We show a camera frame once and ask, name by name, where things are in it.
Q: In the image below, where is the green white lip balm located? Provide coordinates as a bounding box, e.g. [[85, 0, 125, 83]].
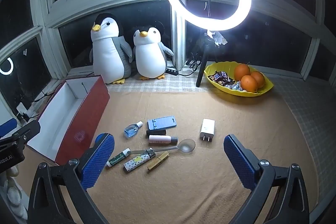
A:
[[106, 148, 131, 168]]

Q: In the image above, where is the clear blue sanitizer bottle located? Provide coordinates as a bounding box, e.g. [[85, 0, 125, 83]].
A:
[[124, 121, 143, 138]]

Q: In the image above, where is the red cardboard box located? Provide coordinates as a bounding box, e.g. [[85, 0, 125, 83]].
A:
[[27, 76, 110, 165]]

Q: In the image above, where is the patterned white lighter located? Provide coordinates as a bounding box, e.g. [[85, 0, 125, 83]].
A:
[[123, 152, 155, 172]]

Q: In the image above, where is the pink cosmetic bottle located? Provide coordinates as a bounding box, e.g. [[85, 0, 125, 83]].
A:
[[149, 135, 178, 144]]

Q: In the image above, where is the black lipstick tube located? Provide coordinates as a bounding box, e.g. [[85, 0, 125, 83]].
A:
[[146, 129, 166, 137]]

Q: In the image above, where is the white usb charger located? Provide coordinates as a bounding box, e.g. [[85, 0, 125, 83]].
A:
[[199, 118, 215, 142]]

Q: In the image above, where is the wooden clothespin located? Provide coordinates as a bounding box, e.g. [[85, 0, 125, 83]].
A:
[[147, 152, 169, 172]]

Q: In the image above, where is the grey spoon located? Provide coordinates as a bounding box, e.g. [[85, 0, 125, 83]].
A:
[[127, 139, 196, 155]]

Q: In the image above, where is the blue phone stand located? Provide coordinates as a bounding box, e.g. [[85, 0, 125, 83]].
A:
[[147, 116, 177, 131]]

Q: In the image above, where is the orange fruit front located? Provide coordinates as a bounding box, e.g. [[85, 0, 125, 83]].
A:
[[240, 75, 258, 93]]

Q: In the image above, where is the orange fruit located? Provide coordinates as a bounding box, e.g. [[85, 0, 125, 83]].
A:
[[240, 75, 258, 93], [251, 71, 265, 89], [234, 64, 251, 81]]

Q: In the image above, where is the large plush penguin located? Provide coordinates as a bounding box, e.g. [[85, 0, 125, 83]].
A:
[[89, 13, 133, 84]]

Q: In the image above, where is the orange fruit right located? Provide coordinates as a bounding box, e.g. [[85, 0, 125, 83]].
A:
[[251, 71, 265, 89]]

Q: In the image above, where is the small plush penguin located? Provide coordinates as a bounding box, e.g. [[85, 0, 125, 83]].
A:
[[133, 26, 174, 80]]

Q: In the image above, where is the candy pile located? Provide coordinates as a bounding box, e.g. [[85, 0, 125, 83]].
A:
[[208, 71, 244, 92]]

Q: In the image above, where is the black power strip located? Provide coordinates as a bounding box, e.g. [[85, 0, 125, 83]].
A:
[[165, 68, 179, 76]]

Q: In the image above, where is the orange fruit back left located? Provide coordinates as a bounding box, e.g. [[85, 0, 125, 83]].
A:
[[234, 64, 251, 81]]

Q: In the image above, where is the yellow fruit bowl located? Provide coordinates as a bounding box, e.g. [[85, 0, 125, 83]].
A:
[[204, 61, 274, 97]]

